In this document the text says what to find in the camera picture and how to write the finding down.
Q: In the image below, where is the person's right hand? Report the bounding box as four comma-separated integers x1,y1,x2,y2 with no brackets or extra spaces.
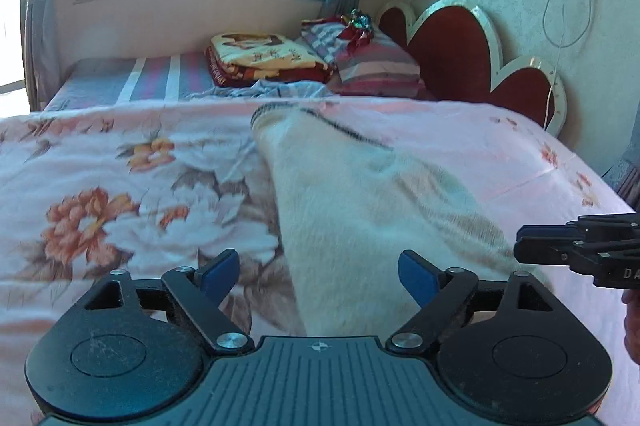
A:
622,290,640,365

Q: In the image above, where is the folded yellow red blanket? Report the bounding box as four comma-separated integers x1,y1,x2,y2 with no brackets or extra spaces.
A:
205,32,332,88

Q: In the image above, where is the crumpled light blue garment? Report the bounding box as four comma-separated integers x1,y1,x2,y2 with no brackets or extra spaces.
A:
186,80,333,100

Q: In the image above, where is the cream striped knit sweater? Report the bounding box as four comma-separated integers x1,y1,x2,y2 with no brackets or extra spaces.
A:
249,102,554,338

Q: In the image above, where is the white wall cable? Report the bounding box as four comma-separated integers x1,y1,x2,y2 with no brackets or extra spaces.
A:
540,0,606,129

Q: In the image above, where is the red heart-shaped headboard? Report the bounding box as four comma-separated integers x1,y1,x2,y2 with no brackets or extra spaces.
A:
378,0,567,137

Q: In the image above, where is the folded striped cloth with bow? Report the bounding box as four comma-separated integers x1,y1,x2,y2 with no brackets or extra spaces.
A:
300,10,374,66

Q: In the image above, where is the striped red pillow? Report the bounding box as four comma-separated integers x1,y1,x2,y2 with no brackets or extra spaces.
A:
334,28,421,98

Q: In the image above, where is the pink floral quilt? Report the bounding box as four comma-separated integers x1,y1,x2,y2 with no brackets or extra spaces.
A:
1,97,628,425

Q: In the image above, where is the striped purple bed sheet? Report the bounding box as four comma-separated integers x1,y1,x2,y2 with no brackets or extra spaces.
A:
44,52,214,112

